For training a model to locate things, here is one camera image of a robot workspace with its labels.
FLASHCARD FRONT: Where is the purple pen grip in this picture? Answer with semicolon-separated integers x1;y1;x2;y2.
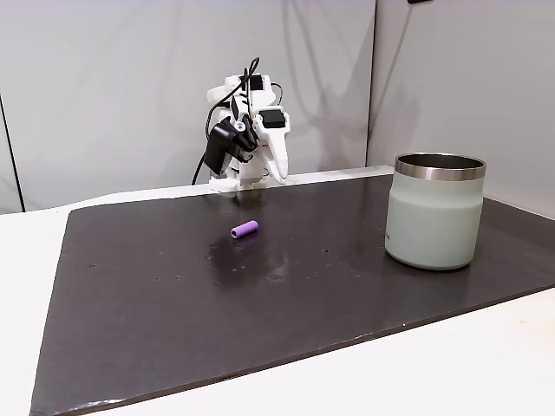
230;219;260;241

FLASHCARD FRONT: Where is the pale green steel-rimmed cup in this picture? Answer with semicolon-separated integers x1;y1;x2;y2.
384;153;487;271

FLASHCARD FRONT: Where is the dark grey table mat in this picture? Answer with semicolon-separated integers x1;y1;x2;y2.
28;172;555;416

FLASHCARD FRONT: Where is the thin black pole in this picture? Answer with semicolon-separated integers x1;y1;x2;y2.
0;91;26;213

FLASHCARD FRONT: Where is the black oval camera box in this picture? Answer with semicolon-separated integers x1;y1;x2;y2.
204;117;257;172

